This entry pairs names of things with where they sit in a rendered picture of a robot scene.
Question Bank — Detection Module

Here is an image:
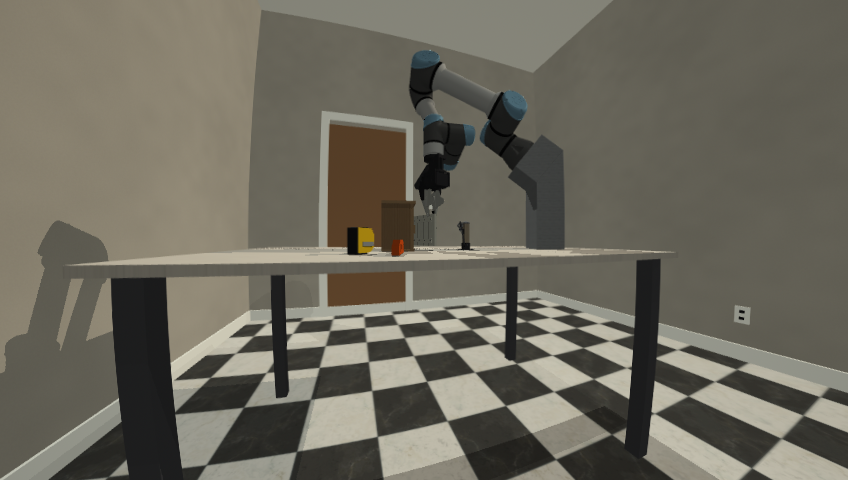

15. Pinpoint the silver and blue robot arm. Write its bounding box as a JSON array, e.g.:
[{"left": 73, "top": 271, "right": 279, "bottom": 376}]
[{"left": 409, "top": 50, "right": 534, "bottom": 171}]

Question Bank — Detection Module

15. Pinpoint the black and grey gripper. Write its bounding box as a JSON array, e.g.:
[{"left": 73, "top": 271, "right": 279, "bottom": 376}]
[{"left": 419, "top": 153, "right": 450, "bottom": 217}]

